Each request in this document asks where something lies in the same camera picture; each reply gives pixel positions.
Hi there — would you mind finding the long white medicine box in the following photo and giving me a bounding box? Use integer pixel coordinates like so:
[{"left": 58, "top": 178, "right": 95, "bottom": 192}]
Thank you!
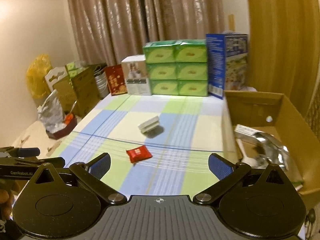
[{"left": 234, "top": 124, "right": 260, "bottom": 136}]

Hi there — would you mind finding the silver foil bag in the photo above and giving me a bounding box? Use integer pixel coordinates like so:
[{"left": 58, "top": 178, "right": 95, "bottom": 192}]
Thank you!
[{"left": 235, "top": 129, "right": 291, "bottom": 172}]

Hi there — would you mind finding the left hand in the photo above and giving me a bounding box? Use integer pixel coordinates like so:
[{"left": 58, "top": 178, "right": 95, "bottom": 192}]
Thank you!
[{"left": 0, "top": 182, "right": 20, "bottom": 221}]

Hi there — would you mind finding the red tray with trash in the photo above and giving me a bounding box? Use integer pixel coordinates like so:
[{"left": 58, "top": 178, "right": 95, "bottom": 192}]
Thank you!
[{"left": 37, "top": 90, "right": 77, "bottom": 140}]

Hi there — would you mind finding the red candy packet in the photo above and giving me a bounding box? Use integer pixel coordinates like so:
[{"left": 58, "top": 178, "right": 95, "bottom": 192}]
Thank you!
[{"left": 126, "top": 145, "right": 152, "bottom": 164}]

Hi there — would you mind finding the checked tablecloth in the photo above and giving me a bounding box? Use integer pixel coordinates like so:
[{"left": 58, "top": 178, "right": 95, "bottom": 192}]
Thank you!
[{"left": 54, "top": 94, "right": 223, "bottom": 196}]

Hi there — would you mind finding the brown cardboard box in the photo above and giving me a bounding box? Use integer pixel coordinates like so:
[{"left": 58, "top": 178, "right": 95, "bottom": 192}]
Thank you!
[{"left": 222, "top": 89, "right": 320, "bottom": 205}]

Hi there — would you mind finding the brown paper bag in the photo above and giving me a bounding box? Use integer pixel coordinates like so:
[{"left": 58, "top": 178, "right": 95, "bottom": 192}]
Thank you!
[{"left": 44, "top": 65, "right": 101, "bottom": 118}]

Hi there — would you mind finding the yellow plastic bag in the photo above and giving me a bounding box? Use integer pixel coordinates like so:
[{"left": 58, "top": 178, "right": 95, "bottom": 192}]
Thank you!
[{"left": 25, "top": 54, "right": 53, "bottom": 99}]

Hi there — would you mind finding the red greeting card box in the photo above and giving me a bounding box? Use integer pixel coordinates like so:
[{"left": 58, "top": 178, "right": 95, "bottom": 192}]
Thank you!
[{"left": 104, "top": 64, "right": 127, "bottom": 96}]

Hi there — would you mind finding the white product box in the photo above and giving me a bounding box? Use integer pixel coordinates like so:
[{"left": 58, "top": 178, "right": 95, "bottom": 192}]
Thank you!
[{"left": 121, "top": 55, "right": 151, "bottom": 96}]

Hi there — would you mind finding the green tissue box pack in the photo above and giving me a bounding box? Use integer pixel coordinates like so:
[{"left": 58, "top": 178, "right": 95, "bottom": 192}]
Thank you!
[{"left": 143, "top": 40, "right": 208, "bottom": 96}]

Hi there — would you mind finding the blue printed carton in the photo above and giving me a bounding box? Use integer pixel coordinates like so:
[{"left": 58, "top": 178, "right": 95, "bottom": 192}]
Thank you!
[{"left": 206, "top": 32, "right": 248, "bottom": 99}]

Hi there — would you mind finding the beige curtain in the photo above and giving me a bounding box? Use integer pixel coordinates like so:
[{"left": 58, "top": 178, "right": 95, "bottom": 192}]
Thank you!
[{"left": 68, "top": 0, "right": 225, "bottom": 66}]

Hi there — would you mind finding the white wall plug adapter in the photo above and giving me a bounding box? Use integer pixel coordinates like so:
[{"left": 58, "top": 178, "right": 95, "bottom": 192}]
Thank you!
[{"left": 138, "top": 116, "right": 160, "bottom": 133}]

